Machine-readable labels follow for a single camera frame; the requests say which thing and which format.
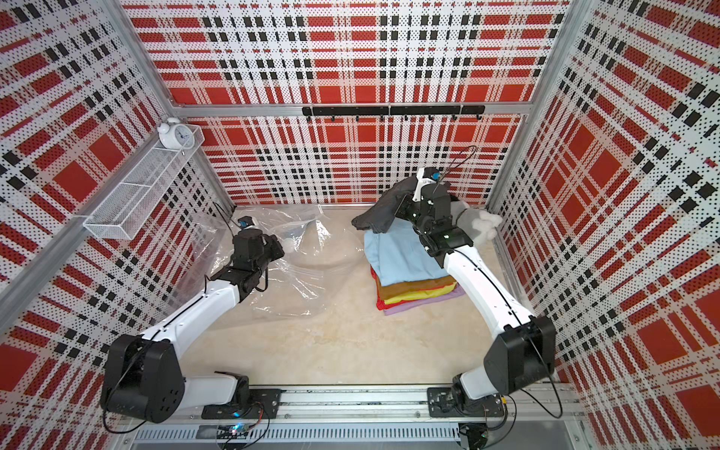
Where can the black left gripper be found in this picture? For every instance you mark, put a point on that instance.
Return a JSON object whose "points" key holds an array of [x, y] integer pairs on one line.
{"points": [[271, 242]]}

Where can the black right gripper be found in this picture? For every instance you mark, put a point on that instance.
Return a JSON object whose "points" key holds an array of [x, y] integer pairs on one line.
{"points": [[402, 211]]}

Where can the dark grey trousers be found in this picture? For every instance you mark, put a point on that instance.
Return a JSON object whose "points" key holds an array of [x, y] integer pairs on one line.
{"points": [[379, 218]]}

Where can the light blue garment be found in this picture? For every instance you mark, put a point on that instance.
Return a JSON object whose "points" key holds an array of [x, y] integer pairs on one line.
{"points": [[397, 256]]}

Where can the clear plastic vacuum bag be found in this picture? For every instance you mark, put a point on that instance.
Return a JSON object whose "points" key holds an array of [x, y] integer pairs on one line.
{"points": [[302, 284]]}

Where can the lime green trousers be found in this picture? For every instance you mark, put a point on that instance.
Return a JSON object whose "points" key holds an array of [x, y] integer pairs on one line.
{"points": [[420, 295]]}

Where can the purple trousers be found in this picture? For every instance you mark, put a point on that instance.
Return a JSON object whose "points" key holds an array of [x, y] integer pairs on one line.
{"points": [[407, 305]]}

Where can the red trousers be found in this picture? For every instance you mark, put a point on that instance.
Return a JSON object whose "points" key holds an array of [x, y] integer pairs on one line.
{"points": [[379, 298]]}

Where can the brown trousers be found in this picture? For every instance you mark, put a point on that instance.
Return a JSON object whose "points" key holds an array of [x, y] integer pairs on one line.
{"points": [[398, 289]]}

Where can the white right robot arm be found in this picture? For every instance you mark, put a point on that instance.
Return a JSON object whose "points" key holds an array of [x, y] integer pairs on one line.
{"points": [[523, 348]]}

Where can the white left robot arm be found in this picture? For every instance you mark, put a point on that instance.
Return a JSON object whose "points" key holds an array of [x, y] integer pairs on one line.
{"points": [[143, 378]]}

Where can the white vacuum bag valve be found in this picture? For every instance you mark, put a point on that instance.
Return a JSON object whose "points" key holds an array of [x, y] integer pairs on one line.
{"points": [[288, 245]]}

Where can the grey white plush toy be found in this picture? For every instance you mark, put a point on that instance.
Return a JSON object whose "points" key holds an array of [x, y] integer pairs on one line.
{"points": [[480, 225]]}

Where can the white alarm clock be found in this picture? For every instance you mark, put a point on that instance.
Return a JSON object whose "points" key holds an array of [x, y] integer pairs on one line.
{"points": [[175, 135]]}

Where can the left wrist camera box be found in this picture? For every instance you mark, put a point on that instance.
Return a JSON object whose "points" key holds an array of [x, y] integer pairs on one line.
{"points": [[246, 223]]}

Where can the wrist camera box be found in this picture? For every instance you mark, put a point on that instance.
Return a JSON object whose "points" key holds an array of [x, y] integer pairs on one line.
{"points": [[246, 223], [425, 176]]}

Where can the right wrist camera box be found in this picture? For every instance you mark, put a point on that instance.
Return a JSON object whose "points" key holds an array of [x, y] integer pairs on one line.
{"points": [[425, 176]]}

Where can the black wall hook rail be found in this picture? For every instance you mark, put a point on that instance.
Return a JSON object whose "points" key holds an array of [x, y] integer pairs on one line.
{"points": [[394, 110]]}

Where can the white wire wall shelf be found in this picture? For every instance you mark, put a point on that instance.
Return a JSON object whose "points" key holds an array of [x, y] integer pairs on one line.
{"points": [[123, 211]]}

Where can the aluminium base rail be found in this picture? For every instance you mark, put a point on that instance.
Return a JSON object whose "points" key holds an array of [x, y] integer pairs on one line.
{"points": [[543, 416]]}

